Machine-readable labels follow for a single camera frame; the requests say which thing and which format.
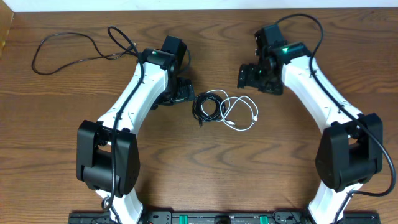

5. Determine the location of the white usb cable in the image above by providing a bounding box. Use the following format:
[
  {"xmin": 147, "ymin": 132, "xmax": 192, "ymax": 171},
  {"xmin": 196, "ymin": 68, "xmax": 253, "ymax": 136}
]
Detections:
[{"xmin": 200, "ymin": 89, "xmax": 259, "ymax": 133}]

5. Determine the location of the long black usb cable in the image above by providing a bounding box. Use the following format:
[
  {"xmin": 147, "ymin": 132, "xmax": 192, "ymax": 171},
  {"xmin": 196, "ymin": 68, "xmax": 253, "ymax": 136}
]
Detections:
[{"xmin": 30, "ymin": 32, "xmax": 137, "ymax": 76}]

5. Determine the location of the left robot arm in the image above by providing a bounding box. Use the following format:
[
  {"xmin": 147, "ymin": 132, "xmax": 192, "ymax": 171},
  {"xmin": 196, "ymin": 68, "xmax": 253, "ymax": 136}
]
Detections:
[{"xmin": 76, "ymin": 36, "xmax": 195, "ymax": 223}]

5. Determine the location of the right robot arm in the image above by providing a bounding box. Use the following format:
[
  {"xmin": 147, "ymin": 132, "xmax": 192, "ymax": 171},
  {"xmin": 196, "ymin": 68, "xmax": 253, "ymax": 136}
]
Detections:
[{"xmin": 237, "ymin": 24, "xmax": 383, "ymax": 223}]

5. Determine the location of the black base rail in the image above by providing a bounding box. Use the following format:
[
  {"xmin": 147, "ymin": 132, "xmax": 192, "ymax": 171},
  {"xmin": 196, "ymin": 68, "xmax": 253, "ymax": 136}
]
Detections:
[{"xmin": 67, "ymin": 210, "xmax": 381, "ymax": 224}]

